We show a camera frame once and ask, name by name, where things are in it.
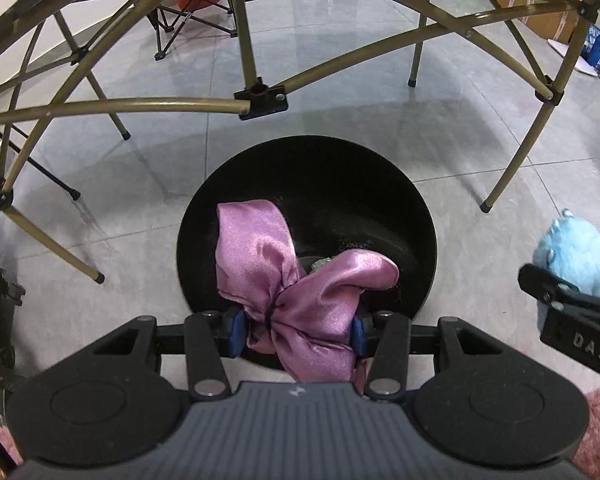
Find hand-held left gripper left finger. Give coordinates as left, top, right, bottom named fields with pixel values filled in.
left=92, top=310, right=246, bottom=401

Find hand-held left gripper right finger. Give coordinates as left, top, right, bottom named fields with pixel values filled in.
left=351, top=310, right=508, bottom=403

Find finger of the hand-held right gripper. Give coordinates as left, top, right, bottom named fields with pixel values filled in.
left=519, top=263, right=600, bottom=311

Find light blue plush toy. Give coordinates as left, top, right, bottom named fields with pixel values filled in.
left=532, top=208, right=600, bottom=297

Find pink satin drawstring bag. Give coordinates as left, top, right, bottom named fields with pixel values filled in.
left=215, top=200, right=401, bottom=385

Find black round trash bin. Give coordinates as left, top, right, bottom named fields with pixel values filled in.
left=176, top=135, right=438, bottom=373

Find black tripod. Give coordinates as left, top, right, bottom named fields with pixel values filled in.
left=0, top=102, right=82, bottom=201

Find white bathroom scale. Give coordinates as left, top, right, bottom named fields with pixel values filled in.
left=547, top=37, right=600, bottom=78

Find tan folding camping table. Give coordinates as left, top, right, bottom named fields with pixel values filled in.
left=0, top=0, right=600, bottom=283

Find black folding chair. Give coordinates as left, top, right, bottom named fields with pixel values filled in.
left=147, top=0, right=238, bottom=61

